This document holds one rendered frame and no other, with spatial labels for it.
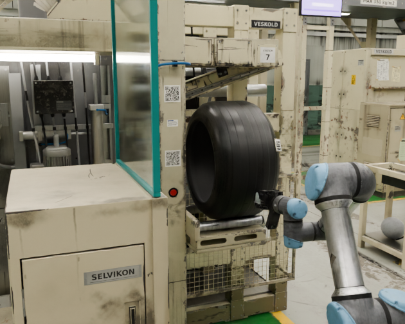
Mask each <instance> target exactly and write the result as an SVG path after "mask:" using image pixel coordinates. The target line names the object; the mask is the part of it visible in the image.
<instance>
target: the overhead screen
mask: <svg viewBox="0 0 405 324"><path fill-rule="evenodd" d="M342 2H343V0H299V12H298V15H299V16H309V17H331V18H341V14H342Z"/></svg>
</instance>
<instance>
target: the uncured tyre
mask: <svg viewBox="0 0 405 324"><path fill-rule="evenodd" d="M274 138H276V134H275V131H274V129H273V126H272V125H271V122H270V121H269V119H268V117H267V116H266V115H265V114H264V113H263V112H262V110H261V109H260V108H259V107H258V106H257V105H255V104H253V103H251V102H247V101H243V100H242V101H210V102H207V103H204V104H202V105H201V106H200V107H199V108H198V109H197V110H196V111H195V112H194V113H193V114H192V116H191V118H190V120H189V122H188V126H187V129H186V179H187V183H188V187H189V191H190V194H191V196H192V199H193V201H194V203H195V205H196V207H197V208H198V209H199V210H200V211H201V212H203V213H204V214H205V215H206V216H207V217H208V218H210V219H215V220H220V219H230V218H236V217H247V216H253V215H256V214H258V213H260V212H262V211H263V210H259V209H260V208H256V207H255V196H256V193H258V196H259V190H267V191H271V190H273V189H276V187H277V184H278V177H279V171H280V156H279V152H277V151H276V147H275V140H274ZM244 203H247V204H244ZM234 204H237V205H234Z"/></svg>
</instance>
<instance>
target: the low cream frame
mask: <svg viewBox="0 0 405 324"><path fill-rule="evenodd" d="M364 165H366V166H367V167H368V168H370V170H371V171H372V172H375V173H378V174H382V181H381V183H383V184H386V202H385V211H384V220H383V221H382V222H381V230H382V231H375V232H370V233H366V217H367V207H368V201H367V202H365V203H363V204H360V212H359V231H358V241H357V246H358V247H360V248H364V247H365V242H367V243H369V244H371V245H373V246H375V247H377V248H379V249H381V250H383V251H385V252H387V253H389V254H391V255H393V256H395V257H397V258H400V259H402V265H401V269H403V270H405V226H404V224H403V222H402V221H401V220H399V219H397V218H395V217H392V206H393V190H394V187H397V188H400V189H403V190H405V172H401V171H395V169H399V170H403V171H405V165H403V164H399V163H394V162H387V163H372V164H364ZM386 168H388V169H386Z"/></svg>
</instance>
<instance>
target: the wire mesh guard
mask: <svg viewBox="0 0 405 324"><path fill-rule="evenodd" d="M285 177H286V184H281V186H282V185H287V177H296V181H295V185H294V188H291V185H293V184H291V182H290V184H288V185H290V193H286V190H288V189H284V190H285V196H286V194H290V195H291V189H294V193H292V194H294V198H298V179H299V174H282V175H279V177H278V178H285ZM281 191H282V189H281ZM270 238H271V251H272V247H274V246H272V238H274V237H272V235H271V237H270ZM280 241H283V240H280ZM266 243H270V242H266ZM280 246H283V245H280ZM267 248H270V247H268V246H267ZM259 249H261V248H259V246H258V253H259ZM250 250H252V249H250V247H249V259H247V260H249V268H248V269H250V255H253V254H250ZM280 250H283V260H284V259H285V258H284V254H287V267H290V266H288V258H291V257H288V253H284V250H285V249H284V247H283V249H280ZM246 251H248V250H246V248H245V255H242V256H245V264H243V265H245V274H247V273H246ZM276 251H279V250H276V247H275V255H272V256H275V263H276V260H279V273H281V272H280V268H282V267H280V264H282V263H280V259H282V258H280V257H279V259H276ZM237 252H240V256H238V257H240V260H239V261H240V280H241V279H243V278H241V275H243V274H241V270H243V269H241V266H242V265H241V250H240V251H236V256H233V257H236V261H234V262H236V275H233V276H236V284H237V275H239V274H237V271H239V270H237V266H238V265H237ZM267 252H270V251H267ZM232 253H235V252H232V250H231V257H229V258H231V271H228V263H229V262H228V250H227V262H226V263H227V272H225V273H227V276H225V277H227V281H226V282H227V288H225V289H217V290H212V291H209V285H210V284H209V275H211V274H209V271H210V270H209V266H212V265H209V261H211V260H209V253H208V256H206V257H208V265H206V266H208V270H207V271H208V284H207V285H208V291H206V292H205V291H204V290H207V289H204V290H201V291H204V292H200V293H195V292H196V291H195V273H198V272H195V268H196V267H195V263H198V262H195V252H194V263H191V264H194V267H193V268H194V277H192V278H194V291H193V292H194V294H189V295H187V299H189V298H196V297H200V296H207V295H211V294H218V293H225V292H228V291H236V290H239V289H246V288H250V287H257V286H261V285H268V284H275V283H279V282H286V281H289V280H295V260H296V249H292V261H291V262H292V265H291V266H292V269H291V270H290V271H291V273H292V278H288V277H287V278H284V272H285V271H284V265H283V271H282V272H283V276H282V277H283V278H280V279H279V277H281V276H279V277H278V279H275V278H277V277H275V273H276V272H275V269H278V268H274V273H271V274H274V280H269V281H267V279H270V278H267V267H266V270H264V271H266V274H264V275H266V279H264V280H266V281H264V282H263V281H262V279H261V282H258V283H254V282H255V281H254V277H255V276H254V273H255V272H254V267H252V268H253V272H252V273H253V276H252V277H253V281H252V282H253V283H251V284H247V285H245V283H247V282H245V283H242V284H244V285H240V286H236V287H232V267H234V266H232ZM263 253H266V252H262V257H259V258H262V266H260V267H262V271H263ZM190 254H193V253H190V247H189V254H187V255H189V258H188V259H189V261H190V259H191V258H190ZM223 254H226V253H223V251H222V258H221V259H222V268H219V255H221V254H219V252H218V259H216V260H218V273H216V274H218V278H219V269H222V277H221V278H222V287H225V286H223V278H224V277H223V268H226V267H223V264H225V263H223ZM202 257H204V256H202ZM264 257H270V256H268V255H267V256H264ZM267 261H271V260H267ZM267 261H264V262H267ZM203 262H206V261H203ZM255 263H258V262H255ZM271 265H274V264H271ZM271 265H268V266H271ZM201 267H204V266H201ZM257 268H259V266H258V267H257ZM268 270H272V269H268ZM204 272H205V270H204ZM228 272H231V280H230V281H231V287H228V286H229V285H228ZM256 272H259V271H256ZM287 272H288V271H287ZM204 276H207V275H204ZM204 276H203V277H204ZM286 276H288V275H286ZM257 277H259V275H258V276H257ZM248 278H251V277H248ZM202 281H205V280H202ZM256 281H259V280H256ZM249 283H250V281H249ZM211 284H213V283H211ZM236 284H234V285H236ZM204 286H205V284H204ZM188 288H191V287H188ZM212 289H214V288H212ZM190 293H192V292H190Z"/></svg>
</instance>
